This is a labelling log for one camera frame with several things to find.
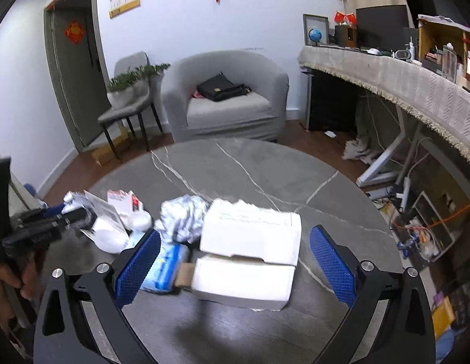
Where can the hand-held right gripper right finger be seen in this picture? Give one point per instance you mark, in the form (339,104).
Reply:
(331,265)

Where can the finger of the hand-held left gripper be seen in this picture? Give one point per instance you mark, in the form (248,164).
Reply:
(68,219)
(34,238)

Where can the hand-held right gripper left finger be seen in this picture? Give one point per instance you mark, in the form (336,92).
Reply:
(138,269)

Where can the blue tissue packet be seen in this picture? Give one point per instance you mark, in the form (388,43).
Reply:
(165,269)

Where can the white plastic bag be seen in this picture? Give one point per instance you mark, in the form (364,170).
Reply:
(110,239)

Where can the white cardboard box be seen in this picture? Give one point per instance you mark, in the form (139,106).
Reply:
(250,235)

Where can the person's left hand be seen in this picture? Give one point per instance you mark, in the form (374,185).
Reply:
(28,273)

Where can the beige covered sofa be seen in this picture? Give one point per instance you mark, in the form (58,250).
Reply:
(17,193)

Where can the white crumpled paper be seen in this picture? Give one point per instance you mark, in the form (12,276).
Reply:
(72,199)

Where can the blue and white slipper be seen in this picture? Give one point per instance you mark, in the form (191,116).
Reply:
(30,191)

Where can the clear plastic wrapper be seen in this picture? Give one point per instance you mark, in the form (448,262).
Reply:
(100,206)

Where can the brown cardboard piece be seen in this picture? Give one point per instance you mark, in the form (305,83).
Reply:
(185,273)

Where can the red and white packet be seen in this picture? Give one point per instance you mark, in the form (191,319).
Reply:
(125,199)

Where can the crumpled silvery wrapper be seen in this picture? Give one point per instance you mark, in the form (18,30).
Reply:
(182,212)

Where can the brown cardboard box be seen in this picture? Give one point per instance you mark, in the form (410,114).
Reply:
(106,153)

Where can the white power strip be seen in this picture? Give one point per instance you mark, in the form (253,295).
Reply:
(405,193)

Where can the grey dining chair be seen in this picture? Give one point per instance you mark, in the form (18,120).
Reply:
(121,112)

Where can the potted plant in white pot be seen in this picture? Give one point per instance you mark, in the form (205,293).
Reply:
(119,98)
(151,70)

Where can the white paper scrap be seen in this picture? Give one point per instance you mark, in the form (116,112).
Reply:
(330,134)

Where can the grey door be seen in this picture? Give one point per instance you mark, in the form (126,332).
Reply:
(72,83)

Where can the black computer tower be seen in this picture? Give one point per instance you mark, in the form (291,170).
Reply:
(331,100)

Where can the grey armchair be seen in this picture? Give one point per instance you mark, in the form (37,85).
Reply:
(227,117)

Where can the pink cloth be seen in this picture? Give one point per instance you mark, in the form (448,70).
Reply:
(194,94)

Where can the red door decoration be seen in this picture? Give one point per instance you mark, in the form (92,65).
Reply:
(75,34)

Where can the grey fringed tablecloth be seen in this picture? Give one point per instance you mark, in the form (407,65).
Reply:
(390,77)

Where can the black handbag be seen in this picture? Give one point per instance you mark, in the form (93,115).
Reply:
(220,87)

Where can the white bottle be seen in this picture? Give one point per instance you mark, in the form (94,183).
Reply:
(412,51)

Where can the small blue globe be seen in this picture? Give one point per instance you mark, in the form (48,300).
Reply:
(315,36)

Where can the clear plastic container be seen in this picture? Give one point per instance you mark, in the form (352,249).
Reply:
(449,62)

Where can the black monitor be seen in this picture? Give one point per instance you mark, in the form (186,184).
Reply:
(381,26)

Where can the small red flag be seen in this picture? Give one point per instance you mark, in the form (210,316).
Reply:
(351,18)
(339,17)

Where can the open cardboard box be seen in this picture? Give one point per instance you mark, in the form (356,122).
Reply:
(432,38)

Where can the white desk frame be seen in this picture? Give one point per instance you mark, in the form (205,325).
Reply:
(386,155)

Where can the grey picture frame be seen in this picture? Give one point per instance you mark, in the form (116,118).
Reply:
(307,22)

